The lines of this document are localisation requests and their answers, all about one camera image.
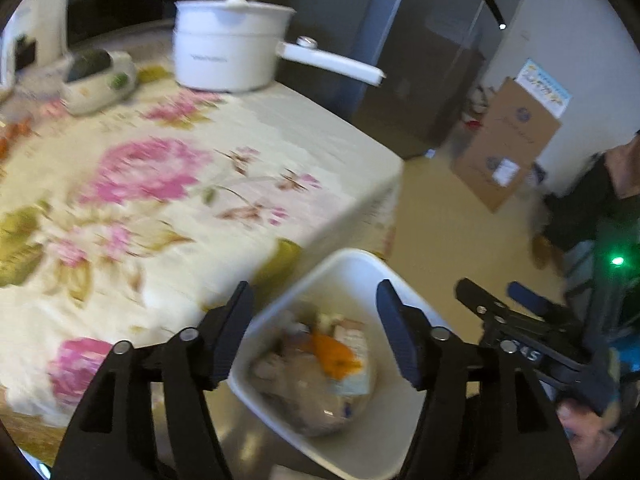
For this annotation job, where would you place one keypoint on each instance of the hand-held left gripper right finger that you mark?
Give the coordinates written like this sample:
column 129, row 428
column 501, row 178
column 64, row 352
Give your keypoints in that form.
column 400, row 340

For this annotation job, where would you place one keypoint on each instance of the floral tablecloth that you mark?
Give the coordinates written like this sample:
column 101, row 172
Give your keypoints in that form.
column 200, row 160

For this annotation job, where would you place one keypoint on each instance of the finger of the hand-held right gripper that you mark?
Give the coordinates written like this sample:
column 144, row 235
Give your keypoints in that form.
column 477, row 302
column 527, row 296

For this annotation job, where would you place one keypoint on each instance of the person's right hand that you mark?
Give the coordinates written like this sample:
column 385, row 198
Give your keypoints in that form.
column 585, row 427

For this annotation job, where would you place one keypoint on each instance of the blue white printed box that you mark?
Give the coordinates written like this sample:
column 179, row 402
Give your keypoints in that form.
column 545, row 82

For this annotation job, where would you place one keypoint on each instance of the cardboard box with white label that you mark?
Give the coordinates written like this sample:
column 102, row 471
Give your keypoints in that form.
column 485, row 180

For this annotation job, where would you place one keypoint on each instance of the white air fryer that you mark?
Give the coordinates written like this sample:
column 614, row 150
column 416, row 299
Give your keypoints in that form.
column 40, row 20

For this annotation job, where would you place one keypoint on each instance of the dark green squash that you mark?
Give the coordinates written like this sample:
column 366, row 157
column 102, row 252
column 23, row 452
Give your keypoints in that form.
column 90, row 65

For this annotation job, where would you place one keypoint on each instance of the white printed bowl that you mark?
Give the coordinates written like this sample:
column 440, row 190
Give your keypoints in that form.
column 95, row 95

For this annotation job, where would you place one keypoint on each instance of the yellow orange snack wrapper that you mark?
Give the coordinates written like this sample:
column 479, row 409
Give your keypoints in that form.
column 335, row 355

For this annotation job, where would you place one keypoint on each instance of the white plastic bin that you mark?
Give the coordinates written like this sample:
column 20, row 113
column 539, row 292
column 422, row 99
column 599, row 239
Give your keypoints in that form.
column 380, row 435

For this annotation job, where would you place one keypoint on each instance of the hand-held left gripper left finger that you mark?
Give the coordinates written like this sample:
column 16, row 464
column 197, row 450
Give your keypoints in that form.
column 232, row 337

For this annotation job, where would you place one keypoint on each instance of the grey double door refrigerator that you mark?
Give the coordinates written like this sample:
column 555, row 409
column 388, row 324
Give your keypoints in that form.
column 410, row 60

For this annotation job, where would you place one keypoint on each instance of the orange fruit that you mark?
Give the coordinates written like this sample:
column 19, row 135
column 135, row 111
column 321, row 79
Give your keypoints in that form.
column 12, row 132

